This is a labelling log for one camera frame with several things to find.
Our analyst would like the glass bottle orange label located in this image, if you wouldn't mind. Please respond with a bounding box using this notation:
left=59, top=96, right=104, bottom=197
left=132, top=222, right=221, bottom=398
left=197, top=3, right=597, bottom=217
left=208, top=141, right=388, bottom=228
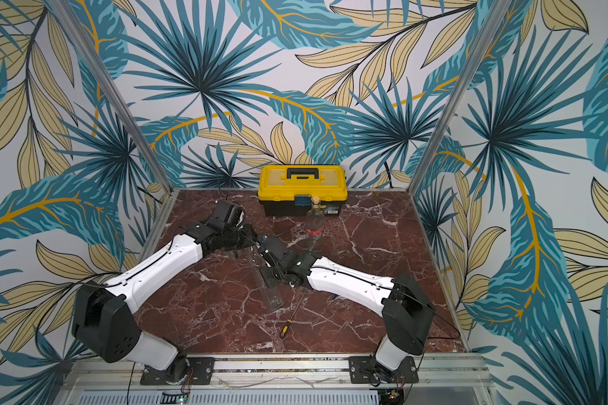
left=248, top=246, right=284, bottom=312

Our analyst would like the glass bottle red label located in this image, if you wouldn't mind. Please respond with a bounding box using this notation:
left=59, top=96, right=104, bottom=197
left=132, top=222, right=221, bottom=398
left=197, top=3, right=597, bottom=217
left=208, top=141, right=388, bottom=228
left=306, top=197, right=325, bottom=250

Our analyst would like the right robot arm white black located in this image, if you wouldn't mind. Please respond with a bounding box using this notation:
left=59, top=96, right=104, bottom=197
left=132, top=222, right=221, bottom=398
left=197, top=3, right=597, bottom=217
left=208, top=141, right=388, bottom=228
left=255, top=236, right=436, bottom=376

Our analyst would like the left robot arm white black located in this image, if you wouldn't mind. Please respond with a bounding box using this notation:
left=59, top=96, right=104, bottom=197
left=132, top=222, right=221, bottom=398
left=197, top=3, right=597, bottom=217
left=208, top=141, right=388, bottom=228
left=71, top=201, right=254, bottom=384

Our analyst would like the yellow black screwdriver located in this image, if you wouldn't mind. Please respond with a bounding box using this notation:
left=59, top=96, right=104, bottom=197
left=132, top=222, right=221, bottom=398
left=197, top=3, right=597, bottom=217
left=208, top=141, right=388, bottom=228
left=280, top=295, right=307, bottom=339

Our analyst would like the yellow black toolbox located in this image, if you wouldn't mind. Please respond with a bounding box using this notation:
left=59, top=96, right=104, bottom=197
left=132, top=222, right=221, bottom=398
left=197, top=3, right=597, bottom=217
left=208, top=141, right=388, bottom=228
left=258, top=165, right=348, bottom=217

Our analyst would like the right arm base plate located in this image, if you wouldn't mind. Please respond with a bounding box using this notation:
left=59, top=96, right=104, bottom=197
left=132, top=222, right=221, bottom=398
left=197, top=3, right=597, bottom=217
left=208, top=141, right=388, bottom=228
left=348, top=355, right=419, bottom=386

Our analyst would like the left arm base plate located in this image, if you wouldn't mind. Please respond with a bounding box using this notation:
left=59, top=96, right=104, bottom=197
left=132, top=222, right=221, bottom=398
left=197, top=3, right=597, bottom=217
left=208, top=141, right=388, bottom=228
left=140, top=356, right=214, bottom=386

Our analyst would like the aluminium front rail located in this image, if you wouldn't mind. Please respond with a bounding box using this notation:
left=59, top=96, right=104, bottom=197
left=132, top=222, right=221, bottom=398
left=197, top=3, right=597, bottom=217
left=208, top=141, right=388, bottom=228
left=55, top=353, right=502, bottom=404

